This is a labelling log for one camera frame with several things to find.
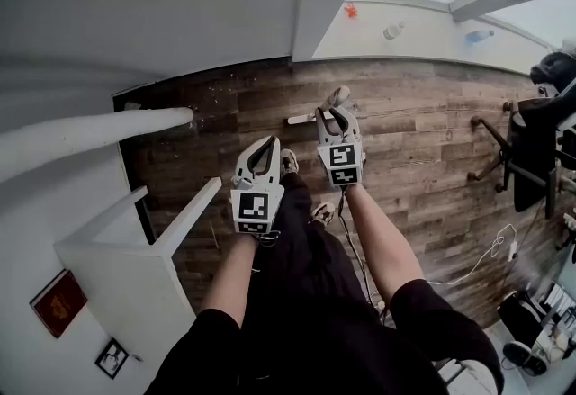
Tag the black bag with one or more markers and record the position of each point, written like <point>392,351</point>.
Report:
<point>519,319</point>

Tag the black framed deer picture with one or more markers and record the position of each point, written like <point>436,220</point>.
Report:
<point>111,358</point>

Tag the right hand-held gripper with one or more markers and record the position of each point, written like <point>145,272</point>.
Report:
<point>342,157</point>

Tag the clear plastic bottle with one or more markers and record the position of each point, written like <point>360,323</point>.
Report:
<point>393,30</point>

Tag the person's black clothing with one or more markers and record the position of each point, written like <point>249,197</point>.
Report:
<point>315,316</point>

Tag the dark jacket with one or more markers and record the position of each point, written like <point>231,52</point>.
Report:
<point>551,71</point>

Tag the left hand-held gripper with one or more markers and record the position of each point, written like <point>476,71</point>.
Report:
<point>254,206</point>

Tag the person's left sneaker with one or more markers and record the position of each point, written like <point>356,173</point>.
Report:
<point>290,160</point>

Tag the red hardcover book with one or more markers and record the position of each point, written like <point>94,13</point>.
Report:
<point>58,303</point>

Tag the blue plastic bottle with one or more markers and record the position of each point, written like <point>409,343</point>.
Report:
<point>479,37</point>

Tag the black office chair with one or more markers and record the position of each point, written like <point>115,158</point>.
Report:
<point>535,150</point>

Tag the small orange toy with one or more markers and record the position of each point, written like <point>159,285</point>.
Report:
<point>351,11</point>

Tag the person's right sneaker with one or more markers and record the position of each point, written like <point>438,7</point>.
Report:
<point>323,213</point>

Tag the person's left forearm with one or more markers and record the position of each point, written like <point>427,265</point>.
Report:
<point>231,276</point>

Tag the thick white pipe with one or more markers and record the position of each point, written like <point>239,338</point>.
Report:
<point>90,137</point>

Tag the person's right forearm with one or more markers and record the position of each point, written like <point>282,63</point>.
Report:
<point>382,245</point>

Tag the person's sneaker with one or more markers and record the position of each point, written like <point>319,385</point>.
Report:
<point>323,213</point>
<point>290,160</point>

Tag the white window ledge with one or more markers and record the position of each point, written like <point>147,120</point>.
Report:
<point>427,42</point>

